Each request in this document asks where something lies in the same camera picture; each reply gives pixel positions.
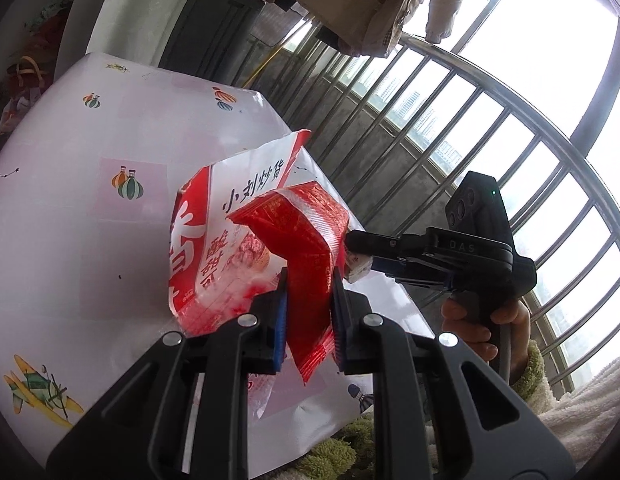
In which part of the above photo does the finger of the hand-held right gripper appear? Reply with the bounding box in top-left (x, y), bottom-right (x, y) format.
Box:
top-left (344, 229), bottom-right (431, 262)
top-left (371, 256), bottom-right (455, 289)

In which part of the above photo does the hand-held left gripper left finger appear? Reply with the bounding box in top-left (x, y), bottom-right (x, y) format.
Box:
top-left (47, 266), bottom-right (291, 480)

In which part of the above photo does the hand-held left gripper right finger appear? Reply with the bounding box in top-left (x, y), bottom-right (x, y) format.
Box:
top-left (331, 266), bottom-right (576, 480)

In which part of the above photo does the clear red printed wrapper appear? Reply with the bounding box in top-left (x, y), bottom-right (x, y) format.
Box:
top-left (226, 182), bottom-right (351, 387)

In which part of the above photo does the large red white snack bag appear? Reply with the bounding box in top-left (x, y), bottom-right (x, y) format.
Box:
top-left (167, 129), bottom-right (377, 420)

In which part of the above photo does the person's right forearm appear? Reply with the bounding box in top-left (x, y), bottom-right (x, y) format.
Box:
top-left (509, 339), bottom-right (620, 480)

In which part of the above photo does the person's right hand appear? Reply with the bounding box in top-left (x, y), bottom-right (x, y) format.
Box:
top-left (440, 295), bottom-right (532, 385)

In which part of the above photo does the metal balcony railing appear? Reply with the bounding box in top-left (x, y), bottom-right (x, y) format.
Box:
top-left (240, 0), bottom-right (620, 398)

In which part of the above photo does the pink printed tablecloth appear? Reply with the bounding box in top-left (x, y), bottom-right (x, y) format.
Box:
top-left (0, 51), bottom-right (435, 480)

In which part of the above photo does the yellow pole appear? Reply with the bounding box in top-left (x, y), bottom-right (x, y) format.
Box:
top-left (241, 24), bottom-right (303, 90)

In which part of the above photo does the hanging beige jacket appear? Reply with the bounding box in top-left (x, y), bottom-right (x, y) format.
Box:
top-left (257, 0), bottom-right (472, 59)

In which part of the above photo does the dark metal cabinet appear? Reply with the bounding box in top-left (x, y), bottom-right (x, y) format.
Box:
top-left (159, 0), bottom-right (267, 90)

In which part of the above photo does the red bag with yellow handles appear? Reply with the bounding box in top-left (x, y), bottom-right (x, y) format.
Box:
top-left (0, 54), bottom-right (51, 139)

